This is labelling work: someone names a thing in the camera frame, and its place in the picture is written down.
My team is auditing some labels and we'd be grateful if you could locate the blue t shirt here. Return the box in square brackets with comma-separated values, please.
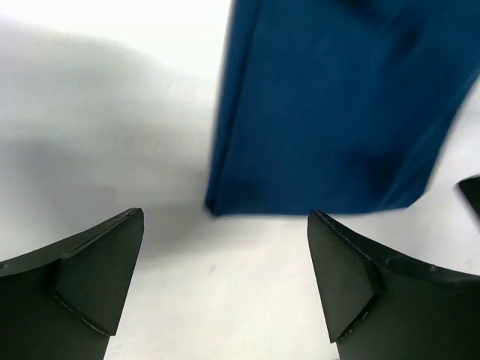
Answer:
[205, 1, 479, 217]

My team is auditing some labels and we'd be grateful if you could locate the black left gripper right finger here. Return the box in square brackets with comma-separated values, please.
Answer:
[307, 211, 479, 360]

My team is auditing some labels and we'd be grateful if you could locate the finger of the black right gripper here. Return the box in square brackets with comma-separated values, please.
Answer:
[458, 178, 480, 218]

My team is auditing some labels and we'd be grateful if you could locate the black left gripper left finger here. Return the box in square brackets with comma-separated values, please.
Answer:
[1, 208, 144, 360]

